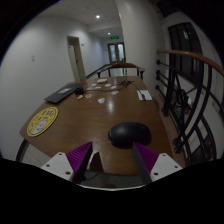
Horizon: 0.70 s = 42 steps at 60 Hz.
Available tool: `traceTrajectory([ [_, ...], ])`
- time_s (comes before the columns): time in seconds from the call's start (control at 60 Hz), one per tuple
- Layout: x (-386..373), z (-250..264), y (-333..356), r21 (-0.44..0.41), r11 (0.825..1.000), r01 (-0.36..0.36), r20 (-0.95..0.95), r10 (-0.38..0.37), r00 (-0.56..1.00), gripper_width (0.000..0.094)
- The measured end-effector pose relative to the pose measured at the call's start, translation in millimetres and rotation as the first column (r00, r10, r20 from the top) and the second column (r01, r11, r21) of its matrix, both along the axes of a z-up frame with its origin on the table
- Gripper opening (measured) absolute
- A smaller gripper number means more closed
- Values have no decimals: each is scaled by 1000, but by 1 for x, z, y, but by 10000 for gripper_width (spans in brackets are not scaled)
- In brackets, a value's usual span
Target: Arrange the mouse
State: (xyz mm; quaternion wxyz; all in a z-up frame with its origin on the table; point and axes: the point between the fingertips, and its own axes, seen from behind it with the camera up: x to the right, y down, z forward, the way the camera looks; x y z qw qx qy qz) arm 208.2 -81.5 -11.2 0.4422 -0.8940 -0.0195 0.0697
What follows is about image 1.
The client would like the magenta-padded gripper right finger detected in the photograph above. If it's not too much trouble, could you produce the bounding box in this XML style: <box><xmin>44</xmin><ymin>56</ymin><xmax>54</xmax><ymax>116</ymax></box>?
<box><xmin>130</xmin><ymin>141</ymin><xmax>184</xmax><ymax>185</ymax></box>

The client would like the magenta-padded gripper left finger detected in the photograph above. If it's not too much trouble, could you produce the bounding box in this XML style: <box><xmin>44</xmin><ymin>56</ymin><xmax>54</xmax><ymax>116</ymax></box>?
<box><xmin>40</xmin><ymin>141</ymin><xmax>95</xmax><ymax>185</ymax></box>

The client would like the black computer mouse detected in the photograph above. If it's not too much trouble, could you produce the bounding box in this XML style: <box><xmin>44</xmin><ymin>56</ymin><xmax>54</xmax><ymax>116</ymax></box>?
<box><xmin>107</xmin><ymin>121</ymin><xmax>153</xmax><ymax>150</ymax></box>

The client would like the black railing with wooden handrail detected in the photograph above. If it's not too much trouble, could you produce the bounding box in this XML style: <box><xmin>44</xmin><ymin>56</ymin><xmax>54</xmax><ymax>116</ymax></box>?
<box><xmin>155</xmin><ymin>49</ymin><xmax>224</xmax><ymax>165</ymax></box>

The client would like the dark grey closed laptop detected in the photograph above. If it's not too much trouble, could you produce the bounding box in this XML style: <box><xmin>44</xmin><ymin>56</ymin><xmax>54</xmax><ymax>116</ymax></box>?
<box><xmin>43</xmin><ymin>82</ymin><xmax>84</xmax><ymax>104</ymax></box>

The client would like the beige door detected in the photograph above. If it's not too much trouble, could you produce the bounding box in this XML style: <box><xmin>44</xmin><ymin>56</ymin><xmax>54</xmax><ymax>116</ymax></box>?
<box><xmin>65</xmin><ymin>35</ymin><xmax>87</xmax><ymax>83</ymax></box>

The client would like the wooden chair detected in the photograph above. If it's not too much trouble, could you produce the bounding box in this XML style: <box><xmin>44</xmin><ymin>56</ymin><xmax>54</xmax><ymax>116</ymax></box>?
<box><xmin>96</xmin><ymin>62</ymin><xmax>146</xmax><ymax>81</ymax></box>

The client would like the dark framed window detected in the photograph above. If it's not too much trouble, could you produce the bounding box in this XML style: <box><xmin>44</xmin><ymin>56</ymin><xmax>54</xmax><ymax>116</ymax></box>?
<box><xmin>167</xmin><ymin>22</ymin><xmax>205</xmax><ymax>85</ymax></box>

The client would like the glass double door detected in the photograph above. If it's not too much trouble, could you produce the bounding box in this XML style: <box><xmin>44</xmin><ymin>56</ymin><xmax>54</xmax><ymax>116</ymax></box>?
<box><xmin>107</xmin><ymin>41</ymin><xmax>127</xmax><ymax>65</ymax></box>

